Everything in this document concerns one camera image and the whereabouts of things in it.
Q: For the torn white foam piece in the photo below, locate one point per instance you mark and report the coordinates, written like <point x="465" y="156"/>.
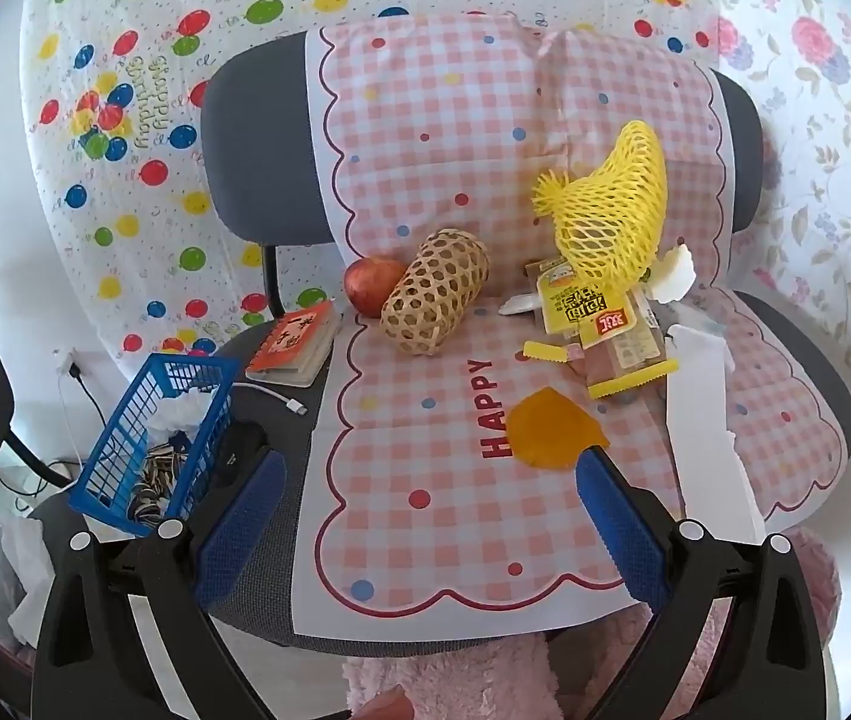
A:
<point x="672" y="277"/>

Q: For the red apple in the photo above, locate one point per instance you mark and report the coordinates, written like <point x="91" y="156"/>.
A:
<point x="369" y="285"/>

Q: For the small tan snack wrapper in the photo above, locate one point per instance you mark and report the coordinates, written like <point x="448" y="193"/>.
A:
<point x="545" y="270"/>

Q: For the black device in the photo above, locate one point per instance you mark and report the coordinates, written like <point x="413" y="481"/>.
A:
<point x="238" y="450"/>

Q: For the wall socket with charger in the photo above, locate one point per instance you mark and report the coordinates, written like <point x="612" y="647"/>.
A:
<point x="67" y="360"/>

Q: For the clear wrapper with yellow edges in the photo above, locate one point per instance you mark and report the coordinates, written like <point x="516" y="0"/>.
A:
<point x="612" y="367"/>

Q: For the floral printed cloth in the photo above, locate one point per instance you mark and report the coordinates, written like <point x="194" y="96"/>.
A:
<point x="822" y="127"/>

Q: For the blue plastic basket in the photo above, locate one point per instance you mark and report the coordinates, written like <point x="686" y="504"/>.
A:
<point x="211" y="420"/>

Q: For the small orange notebook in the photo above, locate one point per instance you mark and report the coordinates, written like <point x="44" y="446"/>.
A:
<point x="286" y="345"/>

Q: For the woven bamboo basket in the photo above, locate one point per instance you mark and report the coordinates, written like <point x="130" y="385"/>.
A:
<point x="433" y="292"/>

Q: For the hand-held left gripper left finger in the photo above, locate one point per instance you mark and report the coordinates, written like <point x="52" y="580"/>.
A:
<point x="241" y="525"/>

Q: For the crumpled white tissue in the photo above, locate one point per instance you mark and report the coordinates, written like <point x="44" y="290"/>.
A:
<point x="178" y="412"/>

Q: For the grey office chair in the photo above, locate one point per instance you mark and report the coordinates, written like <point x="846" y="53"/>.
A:
<point x="260" y="150"/>

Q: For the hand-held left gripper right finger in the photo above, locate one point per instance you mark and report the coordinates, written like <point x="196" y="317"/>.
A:
<point x="620" y="525"/>

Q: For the pink checked mat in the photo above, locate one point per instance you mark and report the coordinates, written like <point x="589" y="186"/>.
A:
<point x="433" y="165"/>

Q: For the pile of sunflower seed shells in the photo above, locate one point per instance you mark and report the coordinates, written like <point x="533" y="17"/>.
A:
<point x="155" y="480"/>

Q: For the white plastic scrap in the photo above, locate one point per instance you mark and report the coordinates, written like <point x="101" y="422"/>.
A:
<point x="519" y="305"/>

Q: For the pink fluffy clothing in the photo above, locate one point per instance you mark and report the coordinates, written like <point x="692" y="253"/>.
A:
<point x="455" y="682"/>

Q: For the yellow foam fruit net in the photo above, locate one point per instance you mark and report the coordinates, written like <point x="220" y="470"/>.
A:
<point x="605" y="225"/>

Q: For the yellow snack wrapper red label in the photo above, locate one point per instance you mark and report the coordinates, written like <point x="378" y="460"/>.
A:
<point x="575" y="307"/>

